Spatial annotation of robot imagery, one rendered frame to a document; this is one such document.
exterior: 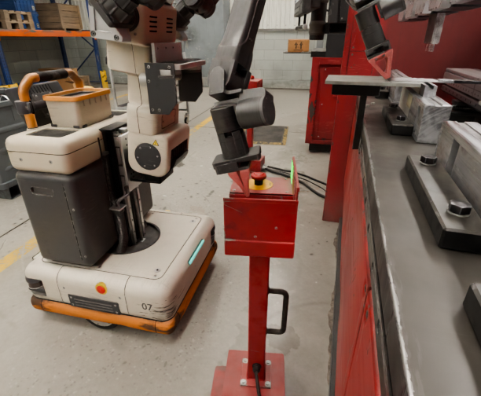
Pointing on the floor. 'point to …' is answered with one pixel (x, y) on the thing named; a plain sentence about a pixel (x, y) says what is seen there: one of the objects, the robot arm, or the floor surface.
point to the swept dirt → (332, 315)
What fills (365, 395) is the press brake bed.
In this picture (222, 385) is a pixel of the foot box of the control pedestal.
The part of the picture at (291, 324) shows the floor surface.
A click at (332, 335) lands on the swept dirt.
